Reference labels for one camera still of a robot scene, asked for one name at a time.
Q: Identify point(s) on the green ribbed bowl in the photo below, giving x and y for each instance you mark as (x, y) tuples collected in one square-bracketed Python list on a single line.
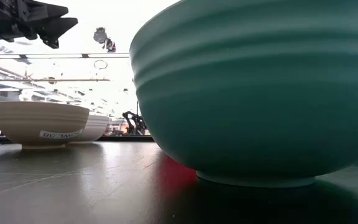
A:
[(244, 109)]

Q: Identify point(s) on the overhead camera mount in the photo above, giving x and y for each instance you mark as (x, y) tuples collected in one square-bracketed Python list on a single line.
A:
[(100, 35)]

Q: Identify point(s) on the beige ribbed bowl with label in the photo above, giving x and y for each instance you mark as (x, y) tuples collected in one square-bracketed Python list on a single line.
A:
[(36, 119)]

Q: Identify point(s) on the thin overhead frame rail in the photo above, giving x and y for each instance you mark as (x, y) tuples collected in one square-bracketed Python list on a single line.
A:
[(42, 80)]

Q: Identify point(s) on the black table frame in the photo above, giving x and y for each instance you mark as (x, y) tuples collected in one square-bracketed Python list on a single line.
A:
[(129, 138)]

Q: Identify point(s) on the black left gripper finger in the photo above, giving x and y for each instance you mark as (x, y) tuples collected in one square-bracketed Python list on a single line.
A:
[(57, 29), (56, 11)]

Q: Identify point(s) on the black background robot arm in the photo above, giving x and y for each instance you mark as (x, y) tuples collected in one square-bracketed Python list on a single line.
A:
[(134, 121)]

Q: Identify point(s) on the white ribbed bowl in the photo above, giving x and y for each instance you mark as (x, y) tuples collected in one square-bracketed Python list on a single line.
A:
[(96, 127)]

